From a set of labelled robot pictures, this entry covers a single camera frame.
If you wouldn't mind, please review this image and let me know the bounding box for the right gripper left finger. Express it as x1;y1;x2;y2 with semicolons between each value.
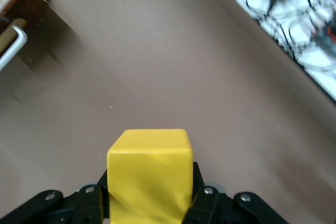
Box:
0;169;110;224

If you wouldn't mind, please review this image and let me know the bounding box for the brown table cover sheet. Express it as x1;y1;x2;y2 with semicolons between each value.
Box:
0;0;336;224

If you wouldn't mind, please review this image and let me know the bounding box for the yellow wooden cube block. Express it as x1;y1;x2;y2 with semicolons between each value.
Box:
107;128;195;224

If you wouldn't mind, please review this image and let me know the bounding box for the wooden drawer with white handle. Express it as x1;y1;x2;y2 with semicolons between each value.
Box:
0;0;53;72

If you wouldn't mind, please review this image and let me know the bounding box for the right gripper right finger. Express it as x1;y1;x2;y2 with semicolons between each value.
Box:
183;162;290;224

